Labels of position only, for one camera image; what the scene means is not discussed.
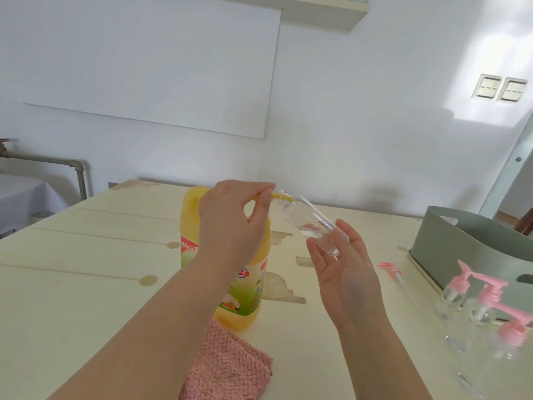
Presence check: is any dark wooden chair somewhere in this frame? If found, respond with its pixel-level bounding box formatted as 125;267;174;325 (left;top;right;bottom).
514;212;533;237

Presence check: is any person's right hand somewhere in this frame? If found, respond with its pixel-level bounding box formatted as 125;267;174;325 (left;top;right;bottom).
306;218;386;333

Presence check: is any white wall board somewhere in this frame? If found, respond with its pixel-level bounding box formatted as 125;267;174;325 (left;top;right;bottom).
12;0;283;140

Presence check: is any white door frame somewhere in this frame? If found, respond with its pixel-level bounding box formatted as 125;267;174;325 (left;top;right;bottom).
479;116;533;219

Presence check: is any person's left hand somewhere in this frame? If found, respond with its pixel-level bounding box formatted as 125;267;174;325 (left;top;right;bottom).
194;180;277;276

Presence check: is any person's left forearm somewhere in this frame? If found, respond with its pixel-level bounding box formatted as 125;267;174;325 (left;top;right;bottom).
48;262;234;400

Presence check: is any white wall switch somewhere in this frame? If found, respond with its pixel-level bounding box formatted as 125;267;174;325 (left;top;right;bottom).
471;73;504;99
497;77;529;103

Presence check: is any white tablecloth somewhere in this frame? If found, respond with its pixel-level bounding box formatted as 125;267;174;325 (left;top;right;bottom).
0;174;69;237

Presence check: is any small clear plastic bottle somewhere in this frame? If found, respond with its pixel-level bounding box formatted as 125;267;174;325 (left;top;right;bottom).
457;333;526;400
445;297;496;353
276;190;350;258
435;285;465;321

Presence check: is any pink textured cloth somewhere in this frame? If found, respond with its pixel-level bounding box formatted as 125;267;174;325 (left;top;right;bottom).
179;319;274;400

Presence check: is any grey-green plastic basket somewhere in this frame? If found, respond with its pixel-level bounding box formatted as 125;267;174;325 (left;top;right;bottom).
410;206;533;321

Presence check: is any yellow detergent jug with pump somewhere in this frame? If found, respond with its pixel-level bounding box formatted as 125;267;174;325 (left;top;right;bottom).
179;186;296;333

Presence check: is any grey metal pipe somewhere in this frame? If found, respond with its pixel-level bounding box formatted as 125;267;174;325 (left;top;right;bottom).
0;153;88;201

